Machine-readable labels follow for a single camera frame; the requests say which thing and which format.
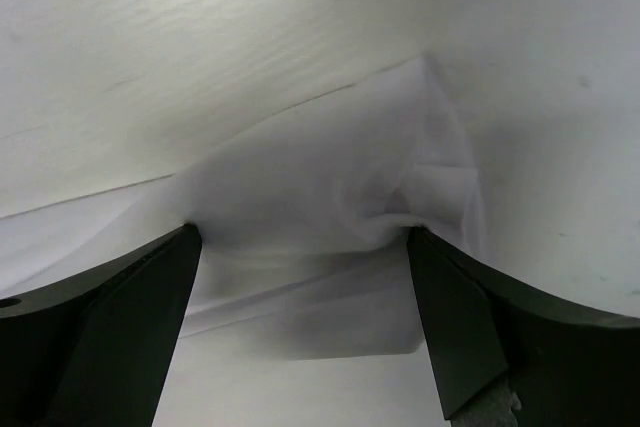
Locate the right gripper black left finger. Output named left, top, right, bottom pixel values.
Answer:
left=1, top=225, right=202, bottom=426

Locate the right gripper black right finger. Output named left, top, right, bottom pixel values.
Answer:
left=407, top=228, right=639, bottom=426

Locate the white t-shirt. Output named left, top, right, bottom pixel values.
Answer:
left=1, top=55, right=486, bottom=359

